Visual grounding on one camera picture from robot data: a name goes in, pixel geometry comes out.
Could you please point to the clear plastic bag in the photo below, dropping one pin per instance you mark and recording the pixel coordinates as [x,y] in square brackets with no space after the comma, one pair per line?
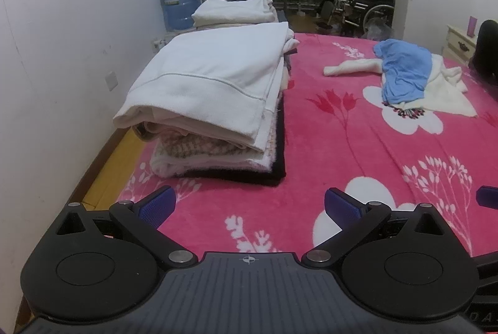
[377,30]

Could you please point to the purple cup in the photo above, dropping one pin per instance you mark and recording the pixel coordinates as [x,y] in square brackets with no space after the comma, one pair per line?
[472,26]

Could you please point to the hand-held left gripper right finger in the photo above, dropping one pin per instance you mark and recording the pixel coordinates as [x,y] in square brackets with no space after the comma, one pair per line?
[344,205]

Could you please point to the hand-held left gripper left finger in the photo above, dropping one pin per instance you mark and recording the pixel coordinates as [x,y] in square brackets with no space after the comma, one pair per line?
[157,205]

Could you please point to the cream nightstand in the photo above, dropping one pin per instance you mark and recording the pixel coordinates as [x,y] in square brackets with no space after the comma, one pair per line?
[459,44]

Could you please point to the blue shirt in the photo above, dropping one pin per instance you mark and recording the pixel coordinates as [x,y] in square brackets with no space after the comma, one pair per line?
[404,65]

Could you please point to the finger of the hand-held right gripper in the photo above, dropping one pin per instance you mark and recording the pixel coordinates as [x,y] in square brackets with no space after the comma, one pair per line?
[489,198]

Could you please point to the pink floral blanket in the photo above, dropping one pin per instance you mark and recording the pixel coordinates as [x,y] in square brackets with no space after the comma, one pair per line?
[330,147]

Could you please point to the stack of folded clothes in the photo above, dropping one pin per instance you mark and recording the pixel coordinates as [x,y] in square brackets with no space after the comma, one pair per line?
[218,159]
[233,9]

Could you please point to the blue water jug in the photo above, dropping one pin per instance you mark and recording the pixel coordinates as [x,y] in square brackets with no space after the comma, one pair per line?
[179,3]

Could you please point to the black wheelchair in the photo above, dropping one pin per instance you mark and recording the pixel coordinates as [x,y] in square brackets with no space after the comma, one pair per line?
[360,1]

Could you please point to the cream sweater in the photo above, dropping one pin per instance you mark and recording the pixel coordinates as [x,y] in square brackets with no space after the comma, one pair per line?
[443,92]

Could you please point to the white sweatshirt orange print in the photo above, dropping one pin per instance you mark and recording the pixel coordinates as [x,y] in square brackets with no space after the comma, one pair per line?
[210,69]

